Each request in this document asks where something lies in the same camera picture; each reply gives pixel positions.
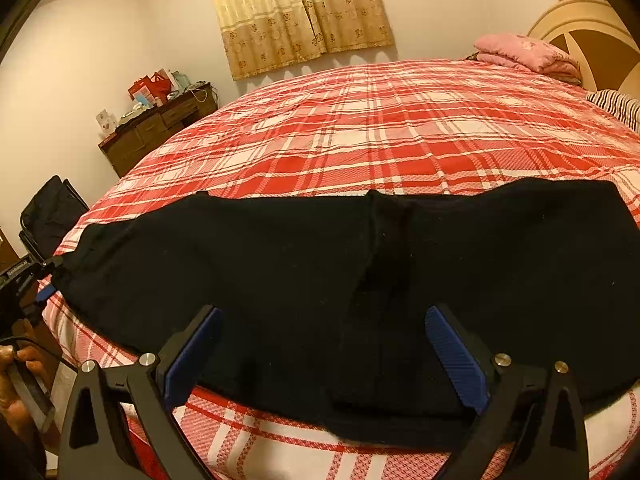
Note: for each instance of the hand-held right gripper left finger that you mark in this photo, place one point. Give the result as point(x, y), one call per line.
point(192, 355)

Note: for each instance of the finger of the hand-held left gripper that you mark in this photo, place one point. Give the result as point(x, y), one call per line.
point(46, 294)

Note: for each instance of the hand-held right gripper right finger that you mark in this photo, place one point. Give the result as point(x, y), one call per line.
point(457, 360)

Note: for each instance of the black pants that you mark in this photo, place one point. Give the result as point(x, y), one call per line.
point(300, 285)

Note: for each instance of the person's left forearm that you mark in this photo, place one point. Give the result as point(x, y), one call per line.
point(17, 460)

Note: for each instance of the person's left hand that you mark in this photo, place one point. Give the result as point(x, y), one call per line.
point(35, 362)

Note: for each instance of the black folding chair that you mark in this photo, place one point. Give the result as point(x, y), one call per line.
point(52, 215)

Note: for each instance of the white picture card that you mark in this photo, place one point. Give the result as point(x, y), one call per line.
point(106, 122)

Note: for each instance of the brown wooden desk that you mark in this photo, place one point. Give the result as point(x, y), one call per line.
point(145, 140)

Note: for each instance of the red gift bag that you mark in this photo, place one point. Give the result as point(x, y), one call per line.
point(155, 87)

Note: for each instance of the red plaid bed blanket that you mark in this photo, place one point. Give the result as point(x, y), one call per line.
point(375, 125)

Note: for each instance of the light blue gift bag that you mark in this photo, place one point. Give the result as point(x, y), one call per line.
point(182, 81)

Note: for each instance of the striped pillow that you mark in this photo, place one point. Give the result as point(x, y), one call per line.
point(620, 105)

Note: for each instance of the pink folded quilt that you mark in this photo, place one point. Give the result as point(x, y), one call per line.
point(525, 52)

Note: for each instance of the cream wooden headboard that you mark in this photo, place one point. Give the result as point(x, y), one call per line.
point(565, 15)

